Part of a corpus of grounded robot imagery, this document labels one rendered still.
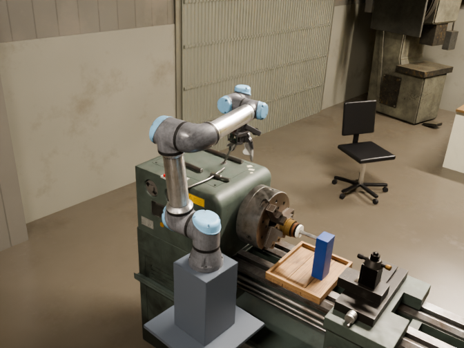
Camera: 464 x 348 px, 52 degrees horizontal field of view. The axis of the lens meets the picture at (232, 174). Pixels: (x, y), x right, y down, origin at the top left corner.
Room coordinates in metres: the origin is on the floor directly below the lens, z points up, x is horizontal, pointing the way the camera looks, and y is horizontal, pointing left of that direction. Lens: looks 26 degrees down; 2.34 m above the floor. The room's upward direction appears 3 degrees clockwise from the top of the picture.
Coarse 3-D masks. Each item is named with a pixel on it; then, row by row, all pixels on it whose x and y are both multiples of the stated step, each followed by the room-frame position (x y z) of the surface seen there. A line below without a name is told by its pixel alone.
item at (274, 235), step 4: (272, 228) 2.05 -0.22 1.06; (268, 232) 2.05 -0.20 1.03; (272, 232) 2.04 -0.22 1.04; (276, 232) 2.03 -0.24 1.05; (280, 232) 2.02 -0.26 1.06; (268, 236) 2.04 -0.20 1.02; (272, 236) 2.03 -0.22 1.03; (276, 236) 2.02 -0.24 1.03; (280, 236) 2.01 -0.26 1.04; (284, 236) 2.03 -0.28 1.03; (268, 240) 2.03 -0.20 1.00; (272, 240) 2.02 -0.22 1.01; (276, 240) 2.01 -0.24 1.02; (264, 244) 2.02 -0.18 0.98; (268, 244) 2.02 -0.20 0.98; (272, 244) 2.02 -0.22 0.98; (264, 248) 2.04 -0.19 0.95; (272, 248) 2.02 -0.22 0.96
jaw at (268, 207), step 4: (264, 200) 2.05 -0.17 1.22; (264, 204) 2.03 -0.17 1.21; (268, 204) 2.04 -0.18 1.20; (272, 204) 2.04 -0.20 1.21; (268, 208) 2.02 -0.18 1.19; (272, 208) 2.02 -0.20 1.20; (276, 208) 2.02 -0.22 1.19; (268, 212) 2.02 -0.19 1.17; (272, 212) 2.00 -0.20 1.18; (276, 212) 2.03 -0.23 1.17; (280, 212) 2.03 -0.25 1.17; (272, 216) 2.02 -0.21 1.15; (276, 216) 2.02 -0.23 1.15; (280, 216) 2.03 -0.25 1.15; (284, 216) 2.04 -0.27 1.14; (272, 220) 2.05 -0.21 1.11; (276, 220) 2.03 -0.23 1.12; (280, 220) 2.02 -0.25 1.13; (284, 220) 2.02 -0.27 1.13; (280, 224) 2.03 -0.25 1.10
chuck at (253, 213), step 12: (264, 192) 2.11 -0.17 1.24; (276, 192) 2.11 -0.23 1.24; (252, 204) 2.04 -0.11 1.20; (276, 204) 2.10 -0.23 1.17; (288, 204) 2.20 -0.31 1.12; (252, 216) 2.00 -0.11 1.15; (264, 216) 2.02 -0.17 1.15; (252, 228) 1.98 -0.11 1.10; (264, 228) 2.02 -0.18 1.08; (276, 228) 2.12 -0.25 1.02; (252, 240) 1.99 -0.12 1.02; (264, 240) 2.03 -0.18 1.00
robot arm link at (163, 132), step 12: (156, 120) 1.71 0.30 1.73; (168, 120) 1.69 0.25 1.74; (180, 120) 1.69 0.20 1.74; (156, 132) 1.68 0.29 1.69; (168, 132) 1.65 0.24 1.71; (168, 144) 1.65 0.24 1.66; (168, 156) 1.67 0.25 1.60; (180, 156) 1.70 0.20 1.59; (168, 168) 1.69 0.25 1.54; (180, 168) 1.70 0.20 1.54; (168, 180) 1.70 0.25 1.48; (180, 180) 1.70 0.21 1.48; (168, 192) 1.72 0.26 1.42; (180, 192) 1.71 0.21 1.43; (168, 204) 1.74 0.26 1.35; (180, 204) 1.71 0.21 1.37; (192, 204) 1.75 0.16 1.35; (168, 216) 1.72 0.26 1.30; (180, 216) 1.70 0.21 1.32; (168, 228) 1.74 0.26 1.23; (180, 228) 1.69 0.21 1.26
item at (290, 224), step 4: (288, 220) 2.03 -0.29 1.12; (292, 220) 2.03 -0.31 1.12; (284, 224) 2.01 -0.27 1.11; (288, 224) 2.01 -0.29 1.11; (292, 224) 2.01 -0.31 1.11; (296, 224) 2.00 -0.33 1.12; (280, 228) 2.03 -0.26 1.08; (284, 228) 2.01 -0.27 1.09; (288, 228) 2.00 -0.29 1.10; (292, 228) 1.99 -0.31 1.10; (296, 228) 1.99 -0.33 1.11; (284, 232) 2.00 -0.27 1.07; (288, 232) 1.99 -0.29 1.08; (292, 232) 1.98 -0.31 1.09; (292, 236) 1.99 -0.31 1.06
